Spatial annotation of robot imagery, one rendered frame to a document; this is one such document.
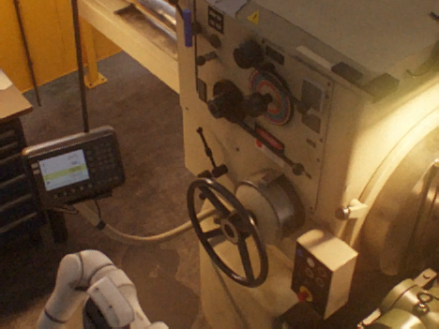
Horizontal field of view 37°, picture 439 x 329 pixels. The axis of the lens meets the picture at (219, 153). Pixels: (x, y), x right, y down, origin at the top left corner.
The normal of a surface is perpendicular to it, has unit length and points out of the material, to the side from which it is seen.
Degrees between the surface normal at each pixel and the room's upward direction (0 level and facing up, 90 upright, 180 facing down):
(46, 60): 90
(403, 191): 47
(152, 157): 0
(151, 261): 0
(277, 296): 0
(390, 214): 66
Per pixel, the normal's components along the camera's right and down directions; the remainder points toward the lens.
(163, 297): 0.00, -0.73
